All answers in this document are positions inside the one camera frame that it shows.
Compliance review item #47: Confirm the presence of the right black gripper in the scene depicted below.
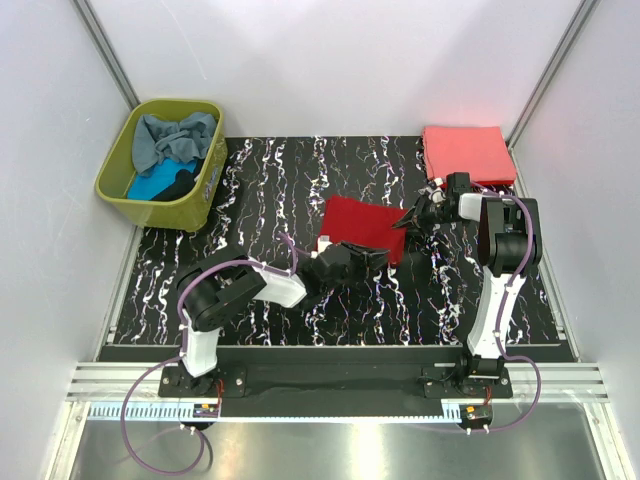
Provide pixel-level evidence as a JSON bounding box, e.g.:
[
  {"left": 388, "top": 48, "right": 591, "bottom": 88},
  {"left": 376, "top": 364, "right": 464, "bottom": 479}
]
[{"left": 391, "top": 193, "right": 457, "bottom": 238}]

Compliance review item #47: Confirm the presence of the red t shirt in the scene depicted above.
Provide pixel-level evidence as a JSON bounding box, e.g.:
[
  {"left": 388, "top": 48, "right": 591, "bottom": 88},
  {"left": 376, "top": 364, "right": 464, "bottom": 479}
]
[{"left": 319, "top": 195, "right": 407, "bottom": 266}]

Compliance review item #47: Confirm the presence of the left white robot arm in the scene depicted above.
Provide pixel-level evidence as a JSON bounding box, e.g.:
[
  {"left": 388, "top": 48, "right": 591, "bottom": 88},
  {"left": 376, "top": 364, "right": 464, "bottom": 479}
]
[{"left": 167, "top": 233, "right": 390, "bottom": 396}]

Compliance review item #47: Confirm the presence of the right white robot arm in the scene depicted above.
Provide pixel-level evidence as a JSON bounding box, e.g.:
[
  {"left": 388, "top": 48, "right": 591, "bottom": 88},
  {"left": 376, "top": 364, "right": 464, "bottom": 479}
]
[{"left": 393, "top": 172, "right": 543, "bottom": 397}]

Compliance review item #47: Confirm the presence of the folded coral t shirt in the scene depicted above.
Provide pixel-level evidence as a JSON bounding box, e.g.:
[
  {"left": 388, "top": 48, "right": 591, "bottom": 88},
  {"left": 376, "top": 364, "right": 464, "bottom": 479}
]
[{"left": 422, "top": 126, "right": 517, "bottom": 185}]

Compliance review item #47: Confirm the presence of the black t shirt in bin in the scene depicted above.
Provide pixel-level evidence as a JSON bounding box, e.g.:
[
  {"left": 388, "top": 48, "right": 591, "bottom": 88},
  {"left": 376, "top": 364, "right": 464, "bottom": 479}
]
[{"left": 152, "top": 169, "right": 196, "bottom": 202}]

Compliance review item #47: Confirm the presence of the blue t shirt in bin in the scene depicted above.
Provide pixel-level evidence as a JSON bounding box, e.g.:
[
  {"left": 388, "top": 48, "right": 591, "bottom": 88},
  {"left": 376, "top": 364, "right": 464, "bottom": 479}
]
[{"left": 127, "top": 159, "right": 189, "bottom": 201}]

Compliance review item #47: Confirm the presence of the grey t shirt in bin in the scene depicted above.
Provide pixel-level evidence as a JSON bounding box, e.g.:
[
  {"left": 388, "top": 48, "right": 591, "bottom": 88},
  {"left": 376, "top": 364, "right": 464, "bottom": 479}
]
[{"left": 131, "top": 112, "right": 217, "bottom": 176}]

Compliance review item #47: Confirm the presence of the olive green plastic bin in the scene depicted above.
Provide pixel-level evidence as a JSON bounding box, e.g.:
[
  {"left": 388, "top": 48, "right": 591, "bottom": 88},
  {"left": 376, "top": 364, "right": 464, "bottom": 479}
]
[{"left": 95, "top": 99, "right": 227, "bottom": 232}]

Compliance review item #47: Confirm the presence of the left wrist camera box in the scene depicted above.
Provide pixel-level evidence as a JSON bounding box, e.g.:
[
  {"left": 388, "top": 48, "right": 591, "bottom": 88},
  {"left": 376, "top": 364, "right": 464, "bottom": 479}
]
[{"left": 311, "top": 235, "right": 332, "bottom": 258}]

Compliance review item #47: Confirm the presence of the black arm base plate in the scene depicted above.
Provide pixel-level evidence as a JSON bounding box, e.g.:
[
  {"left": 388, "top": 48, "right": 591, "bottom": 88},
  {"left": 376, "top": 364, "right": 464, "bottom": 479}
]
[{"left": 159, "top": 346, "right": 513, "bottom": 419}]

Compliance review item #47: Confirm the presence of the slotted white cable duct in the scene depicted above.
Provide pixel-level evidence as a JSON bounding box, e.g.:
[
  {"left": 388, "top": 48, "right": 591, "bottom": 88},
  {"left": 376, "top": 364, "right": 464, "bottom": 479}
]
[{"left": 88, "top": 401, "right": 220, "bottom": 422}]

